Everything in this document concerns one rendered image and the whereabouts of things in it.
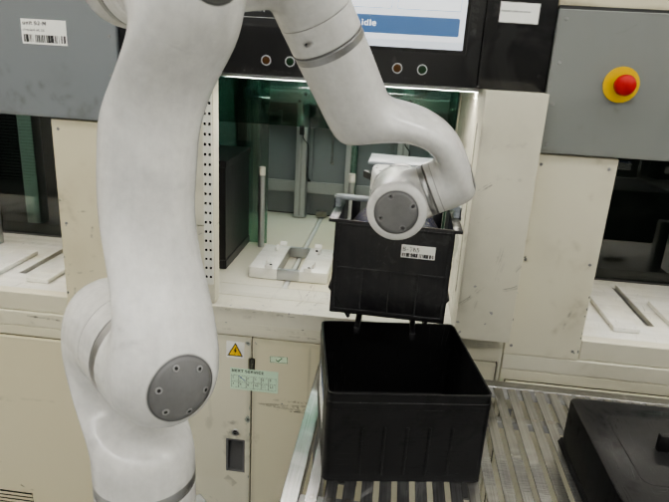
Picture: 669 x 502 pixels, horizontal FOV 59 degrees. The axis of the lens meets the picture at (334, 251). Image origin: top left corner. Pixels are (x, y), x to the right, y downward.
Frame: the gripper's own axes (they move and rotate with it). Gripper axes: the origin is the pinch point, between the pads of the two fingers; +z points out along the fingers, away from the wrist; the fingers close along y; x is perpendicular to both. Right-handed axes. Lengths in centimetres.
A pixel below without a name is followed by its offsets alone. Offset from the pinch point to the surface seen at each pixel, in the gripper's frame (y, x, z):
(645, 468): 43, -38, -28
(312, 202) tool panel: -32, -34, 105
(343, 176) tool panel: -21, -23, 105
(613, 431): 41, -38, -18
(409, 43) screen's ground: -0.9, 23.1, 15.1
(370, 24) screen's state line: -8.9, 26.1, 15.0
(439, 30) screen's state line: 4.7, 25.8, 15.1
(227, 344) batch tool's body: -37, -48, 15
